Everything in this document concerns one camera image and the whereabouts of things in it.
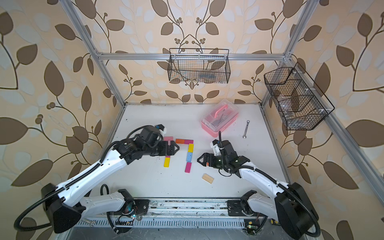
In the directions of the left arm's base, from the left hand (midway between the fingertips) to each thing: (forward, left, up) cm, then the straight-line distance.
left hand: (169, 146), depth 74 cm
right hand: (-3, -17, -12) cm, 21 cm away
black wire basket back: (+52, -15, +15) cm, 55 cm away
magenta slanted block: (-3, -9, -20) cm, 22 cm away
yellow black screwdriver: (-29, -50, -17) cm, 60 cm away
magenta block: (+15, -7, -19) cm, 26 cm away
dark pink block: (+4, +5, -20) cm, 21 cm away
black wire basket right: (+16, -65, +15) cm, 69 cm away
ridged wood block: (-9, -20, -19) cm, 29 cm away
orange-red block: (-8, -19, -3) cm, 21 cm away
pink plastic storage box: (+33, -31, -13) cm, 47 cm away
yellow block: (+10, -10, -20) cm, 24 cm away
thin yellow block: (0, +5, -21) cm, 21 cm away
